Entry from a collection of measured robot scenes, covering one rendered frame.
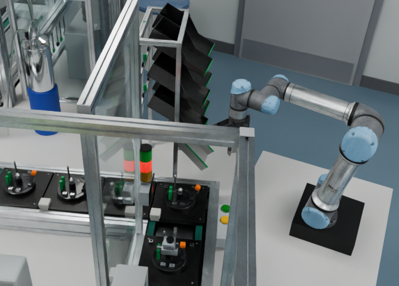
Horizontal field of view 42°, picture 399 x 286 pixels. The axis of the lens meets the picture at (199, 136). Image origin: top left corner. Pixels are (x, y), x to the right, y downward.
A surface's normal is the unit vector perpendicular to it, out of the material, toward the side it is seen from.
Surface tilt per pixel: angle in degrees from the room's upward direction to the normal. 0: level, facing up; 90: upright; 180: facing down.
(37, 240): 0
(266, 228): 0
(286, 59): 90
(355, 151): 84
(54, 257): 0
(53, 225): 90
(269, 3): 90
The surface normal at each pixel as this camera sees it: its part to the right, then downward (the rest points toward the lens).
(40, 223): -0.07, 0.60
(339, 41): -0.39, 0.54
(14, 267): 0.05, -0.80
